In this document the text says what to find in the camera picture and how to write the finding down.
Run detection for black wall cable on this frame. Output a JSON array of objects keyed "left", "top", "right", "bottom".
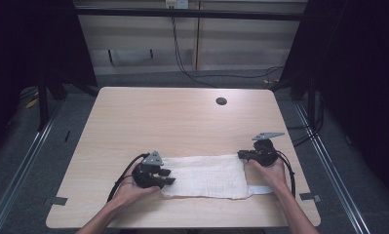
[{"left": 171, "top": 16, "right": 285, "bottom": 89}]

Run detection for black horizontal frame bar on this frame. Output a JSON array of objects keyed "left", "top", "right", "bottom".
[{"left": 74, "top": 7, "right": 304, "bottom": 22}]

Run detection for left hand-held gripper black cable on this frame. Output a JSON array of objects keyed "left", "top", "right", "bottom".
[{"left": 106, "top": 152, "right": 151, "bottom": 204}]

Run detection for metal floor rail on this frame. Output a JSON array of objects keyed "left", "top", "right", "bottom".
[
  {"left": 0, "top": 103, "right": 64, "bottom": 234},
  {"left": 293, "top": 101, "right": 372, "bottom": 234}
]

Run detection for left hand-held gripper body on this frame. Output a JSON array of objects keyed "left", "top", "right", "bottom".
[{"left": 132, "top": 150, "right": 166, "bottom": 190}]

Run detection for black floor cables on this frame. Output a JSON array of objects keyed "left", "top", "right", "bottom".
[{"left": 287, "top": 89, "right": 326, "bottom": 148}]

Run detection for grey floor tape piece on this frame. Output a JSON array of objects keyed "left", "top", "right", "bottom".
[{"left": 299, "top": 192, "right": 323, "bottom": 203}]

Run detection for yellow floor item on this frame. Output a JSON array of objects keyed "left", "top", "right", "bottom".
[{"left": 24, "top": 97, "right": 40, "bottom": 109}]

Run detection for right hand-held gripper black cable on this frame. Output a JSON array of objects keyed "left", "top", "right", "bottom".
[{"left": 274, "top": 149, "right": 296, "bottom": 199}]

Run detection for black metal stand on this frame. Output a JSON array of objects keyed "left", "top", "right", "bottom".
[{"left": 36, "top": 76, "right": 51, "bottom": 133}]

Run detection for hand-held gripper black cable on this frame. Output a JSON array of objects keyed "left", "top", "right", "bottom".
[
  {"left": 106, "top": 152, "right": 151, "bottom": 204},
  {"left": 274, "top": 149, "right": 296, "bottom": 199}
]

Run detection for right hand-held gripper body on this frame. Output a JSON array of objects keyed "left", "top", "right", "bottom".
[{"left": 251, "top": 131, "right": 286, "bottom": 168}]

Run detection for dark curtain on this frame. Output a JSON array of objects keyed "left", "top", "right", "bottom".
[
  {"left": 0, "top": 0, "right": 98, "bottom": 157},
  {"left": 279, "top": 0, "right": 389, "bottom": 199}
]

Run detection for white wall outlet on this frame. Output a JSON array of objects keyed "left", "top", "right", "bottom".
[{"left": 165, "top": 0, "right": 190, "bottom": 10}]

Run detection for white towel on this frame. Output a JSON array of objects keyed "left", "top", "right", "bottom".
[{"left": 161, "top": 153, "right": 275, "bottom": 201}]

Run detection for person's left hand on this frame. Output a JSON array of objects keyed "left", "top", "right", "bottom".
[{"left": 112, "top": 162, "right": 162, "bottom": 210}]

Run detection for person's right hand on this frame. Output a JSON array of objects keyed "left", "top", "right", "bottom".
[{"left": 248, "top": 158, "right": 290, "bottom": 196}]

